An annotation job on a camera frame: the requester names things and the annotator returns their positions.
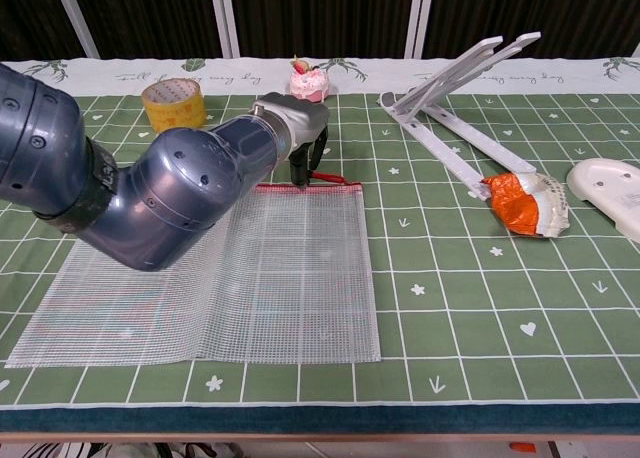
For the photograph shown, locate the red plastic handle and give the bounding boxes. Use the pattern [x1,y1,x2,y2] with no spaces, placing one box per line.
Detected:
[308,170,350,185]

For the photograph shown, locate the clear mesh zipper pouch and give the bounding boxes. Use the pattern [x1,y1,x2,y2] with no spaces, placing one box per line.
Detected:
[3,181,384,369]

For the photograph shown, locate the pink toy cake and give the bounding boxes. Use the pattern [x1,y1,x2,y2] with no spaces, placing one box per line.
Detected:
[289,54,330,103]

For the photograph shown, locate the white folding stand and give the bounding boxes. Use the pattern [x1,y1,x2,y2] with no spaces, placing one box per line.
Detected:
[378,30,543,202]

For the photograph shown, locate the green grid tablecloth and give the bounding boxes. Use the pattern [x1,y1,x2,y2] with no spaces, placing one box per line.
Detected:
[0,56,640,410]

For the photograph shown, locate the yellow tape roll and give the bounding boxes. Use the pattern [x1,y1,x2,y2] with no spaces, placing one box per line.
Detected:
[140,77,208,134]

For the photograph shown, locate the orange white crumpled packet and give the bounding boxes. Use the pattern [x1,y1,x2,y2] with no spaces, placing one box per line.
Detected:
[480,171,571,239]

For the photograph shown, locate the white oval plastic device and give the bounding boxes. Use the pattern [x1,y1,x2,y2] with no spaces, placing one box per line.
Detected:
[565,158,640,244]

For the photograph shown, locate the black white clutter under table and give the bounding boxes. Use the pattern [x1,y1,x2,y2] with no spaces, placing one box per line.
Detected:
[22,441,241,458]

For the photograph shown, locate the slanted white frame post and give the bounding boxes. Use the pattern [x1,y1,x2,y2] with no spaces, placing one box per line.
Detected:
[51,0,100,59]

